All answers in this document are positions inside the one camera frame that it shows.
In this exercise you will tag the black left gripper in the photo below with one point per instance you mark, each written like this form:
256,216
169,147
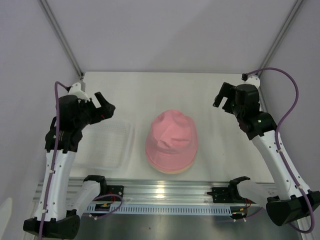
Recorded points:
105,111

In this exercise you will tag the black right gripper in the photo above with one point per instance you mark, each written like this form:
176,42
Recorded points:
228,91

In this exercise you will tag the beige bucket hat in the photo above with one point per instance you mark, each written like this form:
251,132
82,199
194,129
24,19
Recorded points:
171,171

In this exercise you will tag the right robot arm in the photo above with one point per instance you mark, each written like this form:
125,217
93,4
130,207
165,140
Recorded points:
294,199

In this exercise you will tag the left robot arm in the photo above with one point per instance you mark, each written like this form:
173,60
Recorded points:
54,217

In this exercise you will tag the white plastic basket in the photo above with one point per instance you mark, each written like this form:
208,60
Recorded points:
105,145

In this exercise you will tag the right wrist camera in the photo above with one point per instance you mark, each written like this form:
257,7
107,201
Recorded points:
251,80

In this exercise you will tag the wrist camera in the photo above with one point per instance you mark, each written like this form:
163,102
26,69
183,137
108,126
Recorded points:
251,80
76,93

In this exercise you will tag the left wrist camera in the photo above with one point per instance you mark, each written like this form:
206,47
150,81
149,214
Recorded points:
76,93

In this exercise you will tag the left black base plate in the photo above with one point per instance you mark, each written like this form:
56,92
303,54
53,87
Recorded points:
111,191

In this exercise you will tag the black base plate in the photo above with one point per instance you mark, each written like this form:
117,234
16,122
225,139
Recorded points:
221,195
111,191

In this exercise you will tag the right aluminium frame post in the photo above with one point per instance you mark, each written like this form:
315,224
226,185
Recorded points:
283,31

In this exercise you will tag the aluminium frame post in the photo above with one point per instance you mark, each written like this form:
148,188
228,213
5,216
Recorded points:
53,22
283,31

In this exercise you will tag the aluminium mounting rail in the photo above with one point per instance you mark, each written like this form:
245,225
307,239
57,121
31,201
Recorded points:
166,192

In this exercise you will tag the left aluminium frame post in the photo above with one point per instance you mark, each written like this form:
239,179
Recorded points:
53,22

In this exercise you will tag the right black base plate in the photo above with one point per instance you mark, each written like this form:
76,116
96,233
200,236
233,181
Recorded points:
221,195

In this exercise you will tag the white slotted cable duct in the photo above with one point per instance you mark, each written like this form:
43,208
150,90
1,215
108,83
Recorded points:
157,209

